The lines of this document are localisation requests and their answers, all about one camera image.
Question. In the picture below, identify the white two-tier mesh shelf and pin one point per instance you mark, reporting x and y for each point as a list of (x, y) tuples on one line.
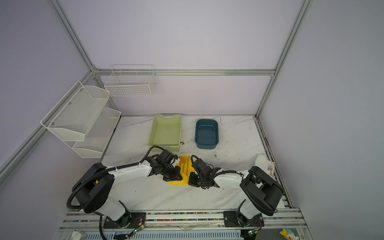
[(82, 120)]

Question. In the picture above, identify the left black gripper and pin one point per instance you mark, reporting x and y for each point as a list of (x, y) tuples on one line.
[(176, 175)]

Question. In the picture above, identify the aluminium cage frame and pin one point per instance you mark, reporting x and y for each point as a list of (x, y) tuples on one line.
[(9, 168)]

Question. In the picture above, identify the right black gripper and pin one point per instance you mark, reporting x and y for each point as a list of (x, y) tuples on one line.
[(191, 181)]

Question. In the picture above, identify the colourful small carton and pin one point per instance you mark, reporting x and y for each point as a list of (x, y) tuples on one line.
[(267, 166)]

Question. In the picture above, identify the white wire wall basket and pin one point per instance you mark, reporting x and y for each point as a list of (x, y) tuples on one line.
[(131, 80)]

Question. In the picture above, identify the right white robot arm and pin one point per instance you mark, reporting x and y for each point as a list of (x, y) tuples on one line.
[(263, 193)]

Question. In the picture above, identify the teal plastic tray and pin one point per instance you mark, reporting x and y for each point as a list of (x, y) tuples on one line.
[(207, 134)]

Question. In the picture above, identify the light green plastic basket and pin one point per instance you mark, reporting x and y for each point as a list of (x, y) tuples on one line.
[(166, 132)]

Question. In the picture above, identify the yellow paper napkin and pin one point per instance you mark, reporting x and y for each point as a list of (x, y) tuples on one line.
[(185, 164)]

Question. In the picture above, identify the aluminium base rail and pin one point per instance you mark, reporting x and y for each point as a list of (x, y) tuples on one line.
[(181, 225)]

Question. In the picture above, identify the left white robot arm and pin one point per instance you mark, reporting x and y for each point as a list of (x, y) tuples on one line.
[(92, 193)]

